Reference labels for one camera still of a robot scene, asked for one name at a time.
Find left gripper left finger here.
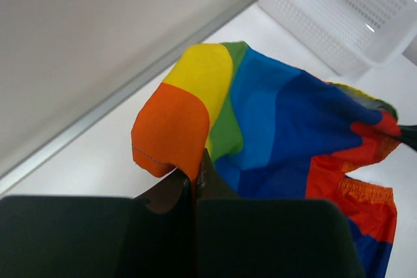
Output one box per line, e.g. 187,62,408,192
1,171,195,277

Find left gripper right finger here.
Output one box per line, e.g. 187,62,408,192
196,153,365,277

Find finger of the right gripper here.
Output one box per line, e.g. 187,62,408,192
396,125,417,151

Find rainbow striped shorts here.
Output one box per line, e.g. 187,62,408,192
131,42,402,277

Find white plastic basket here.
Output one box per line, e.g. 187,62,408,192
258,0,416,75

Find aluminium table edge rail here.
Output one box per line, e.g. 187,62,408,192
1,0,257,195

